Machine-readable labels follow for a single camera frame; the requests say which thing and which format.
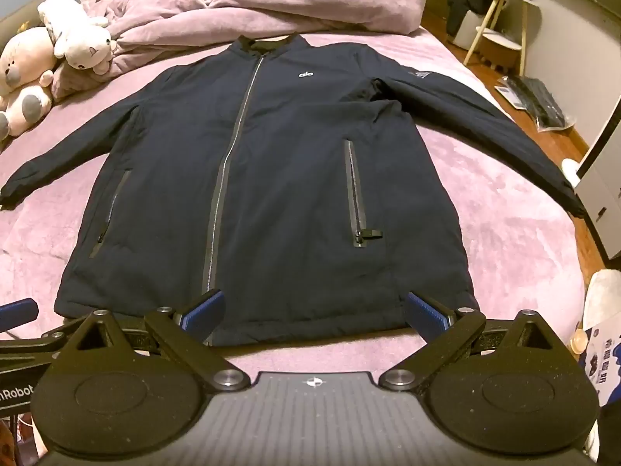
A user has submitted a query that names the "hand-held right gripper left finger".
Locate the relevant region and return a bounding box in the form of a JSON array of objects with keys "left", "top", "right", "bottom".
[{"left": 63, "top": 289, "right": 246, "bottom": 392}]

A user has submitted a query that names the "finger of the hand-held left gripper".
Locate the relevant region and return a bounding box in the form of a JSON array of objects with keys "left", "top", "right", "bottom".
[
  {"left": 0, "top": 329, "right": 69, "bottom": 356},
  {"left": 0, "top": 297, "right": 40, "bottom": 333}
]

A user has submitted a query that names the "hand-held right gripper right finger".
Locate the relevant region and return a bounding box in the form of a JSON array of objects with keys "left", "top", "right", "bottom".
[{"left": 379, "top": 291, "right": 568, "bottom": 392}]

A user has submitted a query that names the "dark navy zip jacket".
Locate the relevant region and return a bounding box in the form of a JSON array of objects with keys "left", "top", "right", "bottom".
[{"left": 0, "top": 33, "right": 589, "bottom": 348}]

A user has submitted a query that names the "dark clothes pile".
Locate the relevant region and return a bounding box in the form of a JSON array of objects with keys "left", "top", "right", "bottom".
[{"left": 445, "top": 0, "right": 491, "bottom": 45}]

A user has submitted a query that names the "white soft bag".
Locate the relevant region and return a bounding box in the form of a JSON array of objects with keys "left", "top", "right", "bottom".
[{"left": 583, "top": 268, "right": 621, "bottom": 331}]

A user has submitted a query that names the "printed cardboard box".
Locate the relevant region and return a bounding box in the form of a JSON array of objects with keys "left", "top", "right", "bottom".
[{"left": 581, "top": 320, "right": 621, "bottom": 409}]

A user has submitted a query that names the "white round stand base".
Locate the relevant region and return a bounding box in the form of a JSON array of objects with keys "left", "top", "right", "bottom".
[{"left": 561, "top": 158, "right": 584, "bottom": 189}]

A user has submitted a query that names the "white cabinet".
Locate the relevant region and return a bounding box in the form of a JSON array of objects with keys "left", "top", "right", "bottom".
[{"left": 576, "top": 99, "right": 621, "bottom": 260}]

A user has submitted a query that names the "cream teddy bear plush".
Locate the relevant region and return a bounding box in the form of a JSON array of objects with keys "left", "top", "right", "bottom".
[{"left": 0, "top": 26, "right": 56, "bottom": 141}]

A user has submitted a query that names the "plastic bag with dark clothing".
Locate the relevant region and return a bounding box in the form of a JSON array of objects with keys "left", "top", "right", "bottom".
[{"left": 495, "top": 75, "right": 577, "bottom": 133}]

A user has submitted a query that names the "brown wooden footstool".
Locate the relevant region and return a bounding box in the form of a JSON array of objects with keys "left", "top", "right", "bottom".
[{"left": 478, "top": 34, "right": 524, "bottom": 73}]

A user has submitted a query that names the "white fluffy plush toy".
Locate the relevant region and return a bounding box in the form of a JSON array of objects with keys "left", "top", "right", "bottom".
[{"left": 37, "top": 0, "right": 118, "bottom": 77}]

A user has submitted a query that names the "white wooden-legged side table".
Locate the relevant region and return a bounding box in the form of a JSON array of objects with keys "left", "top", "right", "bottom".
[{"left": 462, "top": 0, "right": 540, "bottom": 68}]

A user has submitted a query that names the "crumpled pink duvet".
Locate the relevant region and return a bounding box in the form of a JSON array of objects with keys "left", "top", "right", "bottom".
[{"left": 80, "top": 0, "right": 428, "bottom": 76}]

